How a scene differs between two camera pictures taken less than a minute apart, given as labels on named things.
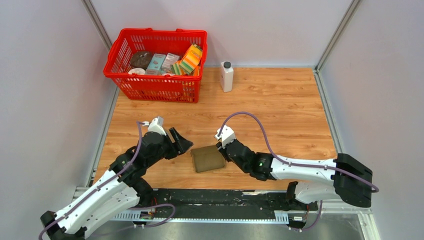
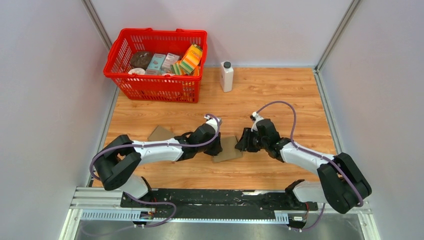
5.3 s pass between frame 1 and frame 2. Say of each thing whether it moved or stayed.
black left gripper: moved
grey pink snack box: stayed
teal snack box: stayed
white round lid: stayed
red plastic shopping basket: stayed
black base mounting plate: stayed
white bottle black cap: stayed
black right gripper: moved
